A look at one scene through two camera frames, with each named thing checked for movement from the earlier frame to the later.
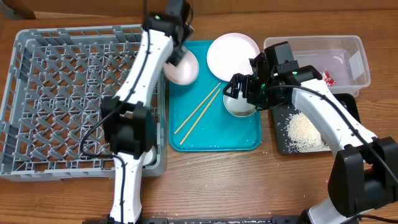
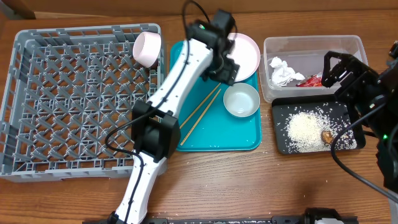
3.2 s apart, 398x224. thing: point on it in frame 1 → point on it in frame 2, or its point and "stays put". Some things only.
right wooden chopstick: [199, 117] stays put
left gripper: [176, 58] → [228, 73]
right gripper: [247, 84] → [347, 74]
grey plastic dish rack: [53, 81] stays put
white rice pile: [302, 135] stays put
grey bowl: [239, 107] stays put
